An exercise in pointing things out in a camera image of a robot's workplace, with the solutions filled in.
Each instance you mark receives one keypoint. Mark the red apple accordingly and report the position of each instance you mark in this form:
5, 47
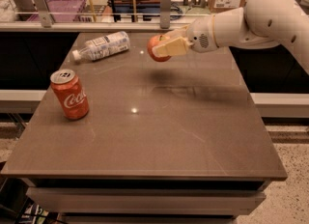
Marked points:
152, 42

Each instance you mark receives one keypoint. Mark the metal railing post centre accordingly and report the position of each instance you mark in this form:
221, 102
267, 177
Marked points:
165, 7

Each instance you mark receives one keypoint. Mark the clear plastic water bottle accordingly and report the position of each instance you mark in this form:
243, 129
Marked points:
103, 47

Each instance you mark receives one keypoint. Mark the red coke can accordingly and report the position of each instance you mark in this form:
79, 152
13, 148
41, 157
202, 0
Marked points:
68, 89

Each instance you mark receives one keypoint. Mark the purple plastic crate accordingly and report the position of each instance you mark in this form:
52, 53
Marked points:
66, 10

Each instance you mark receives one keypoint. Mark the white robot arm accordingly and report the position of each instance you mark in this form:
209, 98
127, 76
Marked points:
259, 24

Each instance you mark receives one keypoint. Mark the metal railing post left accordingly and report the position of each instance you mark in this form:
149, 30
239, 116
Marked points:
45, 17

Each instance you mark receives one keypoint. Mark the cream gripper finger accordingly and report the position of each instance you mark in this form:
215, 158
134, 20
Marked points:
177, 33
171, 47

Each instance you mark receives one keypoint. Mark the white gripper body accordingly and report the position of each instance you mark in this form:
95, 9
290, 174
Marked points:
200, 36

